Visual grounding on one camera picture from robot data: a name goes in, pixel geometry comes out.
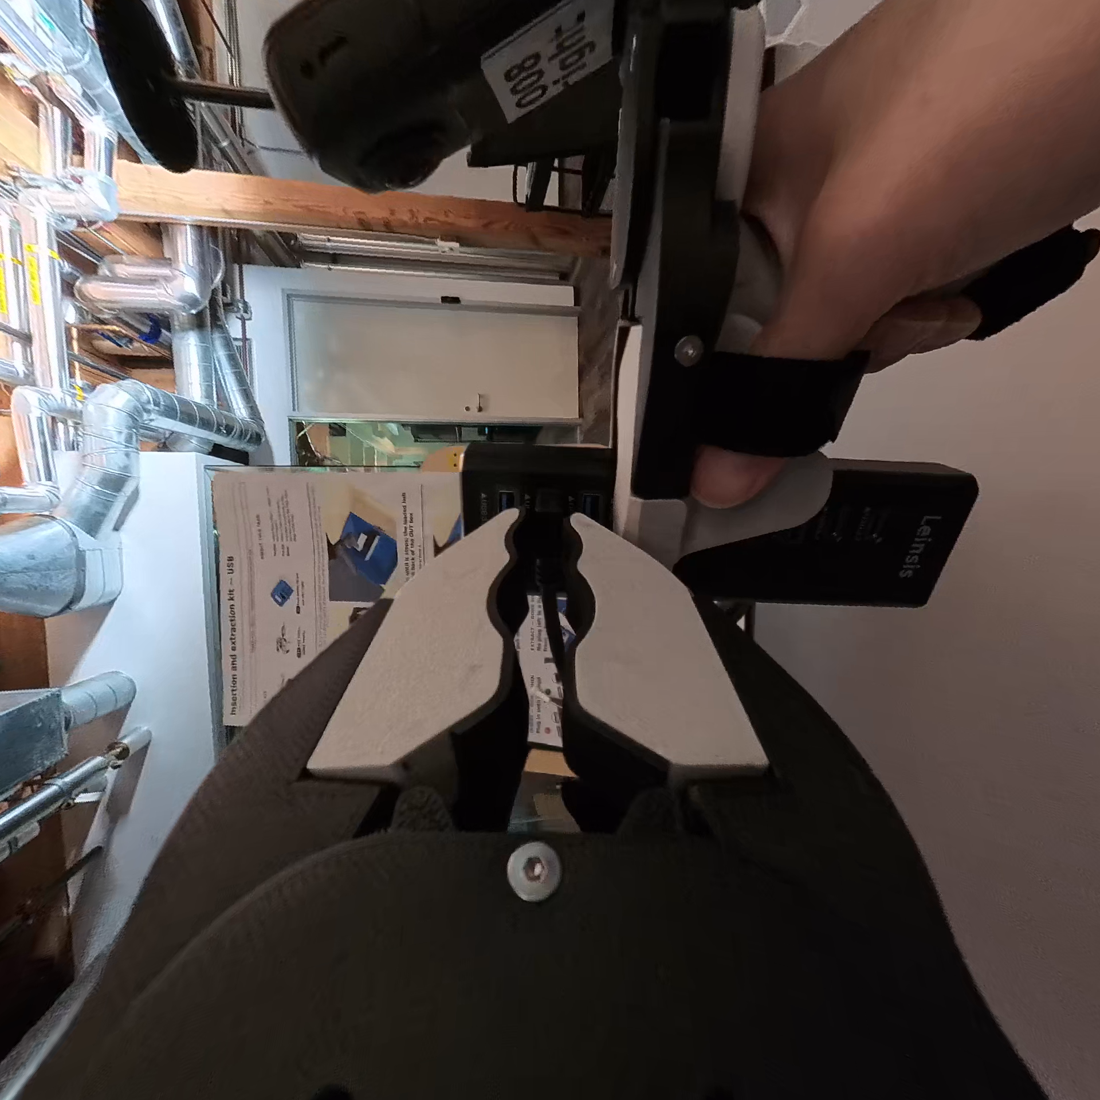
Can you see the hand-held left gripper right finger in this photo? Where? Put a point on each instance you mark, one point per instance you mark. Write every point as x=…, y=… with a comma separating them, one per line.
x=662, y=678

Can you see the black multi-port USB hub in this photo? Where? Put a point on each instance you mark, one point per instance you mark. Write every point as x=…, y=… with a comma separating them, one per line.
x=860, y=550

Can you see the rectangular metal duct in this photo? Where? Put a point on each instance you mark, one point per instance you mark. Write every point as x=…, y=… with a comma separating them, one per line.
x=43, y=730

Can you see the corrugated silver duct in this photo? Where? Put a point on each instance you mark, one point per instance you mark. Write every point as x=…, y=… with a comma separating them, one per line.
x=220, y=361

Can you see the large smooth silver duct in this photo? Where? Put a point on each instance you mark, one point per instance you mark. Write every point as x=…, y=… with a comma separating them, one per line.
x=68, y=514

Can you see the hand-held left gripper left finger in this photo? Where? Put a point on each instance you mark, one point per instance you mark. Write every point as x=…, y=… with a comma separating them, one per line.
x=421, y=669

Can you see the wooden post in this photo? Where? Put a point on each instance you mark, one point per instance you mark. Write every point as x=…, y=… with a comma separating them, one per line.
x=343, y=211

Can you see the printed instruction sheet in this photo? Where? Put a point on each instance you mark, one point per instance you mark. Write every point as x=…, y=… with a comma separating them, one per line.
x=284, y=558

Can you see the white door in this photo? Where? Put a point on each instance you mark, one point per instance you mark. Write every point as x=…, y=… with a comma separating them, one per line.
x=429, y=361

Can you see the metal strut rod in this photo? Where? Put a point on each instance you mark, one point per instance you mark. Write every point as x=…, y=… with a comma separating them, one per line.
x=68, y=786

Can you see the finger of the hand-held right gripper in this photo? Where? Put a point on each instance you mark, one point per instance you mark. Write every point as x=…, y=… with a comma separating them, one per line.
x=627, y=411
x=774, y=514

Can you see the person's right hand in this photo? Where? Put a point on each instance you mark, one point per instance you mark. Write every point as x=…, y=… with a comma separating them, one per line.
x=904, y=172

